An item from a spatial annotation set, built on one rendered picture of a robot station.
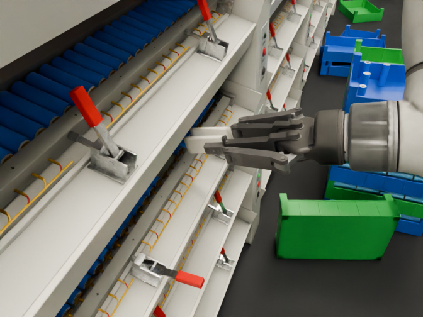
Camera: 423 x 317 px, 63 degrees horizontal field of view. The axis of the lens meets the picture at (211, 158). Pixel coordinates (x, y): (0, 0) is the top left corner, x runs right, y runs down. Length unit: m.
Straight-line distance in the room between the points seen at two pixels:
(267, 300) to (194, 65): 0.71
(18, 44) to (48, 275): 0.17
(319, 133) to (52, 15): 0.33
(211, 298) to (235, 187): 0.27
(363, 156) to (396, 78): 0.70
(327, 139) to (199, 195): 0.23
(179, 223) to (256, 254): 0.59
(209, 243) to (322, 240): 0.40
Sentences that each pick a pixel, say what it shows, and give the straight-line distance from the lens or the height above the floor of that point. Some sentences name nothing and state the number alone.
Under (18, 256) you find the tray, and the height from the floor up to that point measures 0.70.
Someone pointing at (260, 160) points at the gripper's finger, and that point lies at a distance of 0.47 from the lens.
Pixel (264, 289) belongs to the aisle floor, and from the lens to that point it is 1.04.
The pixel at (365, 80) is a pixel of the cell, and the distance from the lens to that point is 1.01.
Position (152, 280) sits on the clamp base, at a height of 0.50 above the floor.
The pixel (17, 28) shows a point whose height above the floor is 0.85.
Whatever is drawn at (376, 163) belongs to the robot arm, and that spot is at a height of 0.63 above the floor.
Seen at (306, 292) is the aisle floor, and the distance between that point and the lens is 1.05.
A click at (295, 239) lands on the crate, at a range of 1.03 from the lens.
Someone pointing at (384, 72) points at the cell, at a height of 0.45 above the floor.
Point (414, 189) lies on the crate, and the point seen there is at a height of 0.19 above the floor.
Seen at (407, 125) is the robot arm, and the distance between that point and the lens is 0.45.
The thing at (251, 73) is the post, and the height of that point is 0.58.
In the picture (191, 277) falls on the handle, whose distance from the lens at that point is 0.46.
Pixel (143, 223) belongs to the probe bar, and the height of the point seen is 0.53.
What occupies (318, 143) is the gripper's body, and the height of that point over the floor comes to 0.64.
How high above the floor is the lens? 0.92
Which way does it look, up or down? 41 degrees down
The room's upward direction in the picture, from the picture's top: 4 degrees counter-clockwise
